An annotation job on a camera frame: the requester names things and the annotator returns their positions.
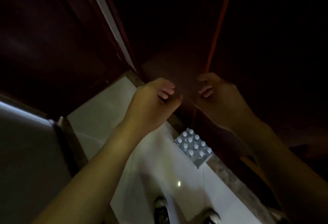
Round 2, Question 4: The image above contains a person's right hand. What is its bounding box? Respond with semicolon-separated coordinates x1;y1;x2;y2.
192;72;260;132

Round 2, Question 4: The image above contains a person's left hand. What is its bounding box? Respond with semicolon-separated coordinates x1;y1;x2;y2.
124;78;183;134

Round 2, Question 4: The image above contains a pack of water bottles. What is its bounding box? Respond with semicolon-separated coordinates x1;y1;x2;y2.
174;128;214;168

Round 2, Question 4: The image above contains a dark red wooden cabinet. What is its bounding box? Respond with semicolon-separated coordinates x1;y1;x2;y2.
97;0;328;216

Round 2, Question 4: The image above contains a person's right forearm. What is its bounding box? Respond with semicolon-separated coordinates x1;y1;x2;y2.
230;120;328;224

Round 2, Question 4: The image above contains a person's left forearm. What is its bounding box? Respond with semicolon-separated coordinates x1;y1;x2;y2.
32;120;154;224

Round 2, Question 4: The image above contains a person's left shoe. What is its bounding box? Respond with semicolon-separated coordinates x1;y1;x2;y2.
153;197;171;224

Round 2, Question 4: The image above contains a person's shoe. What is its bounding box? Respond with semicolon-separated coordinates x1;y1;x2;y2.
153;197;171;224
200;208;221;224

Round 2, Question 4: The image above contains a person's right shoe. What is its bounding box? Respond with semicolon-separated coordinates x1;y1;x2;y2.
200;208;221;224

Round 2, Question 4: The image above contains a dark wooden entrance door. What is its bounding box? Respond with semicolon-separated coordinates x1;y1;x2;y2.
0;0;128;119

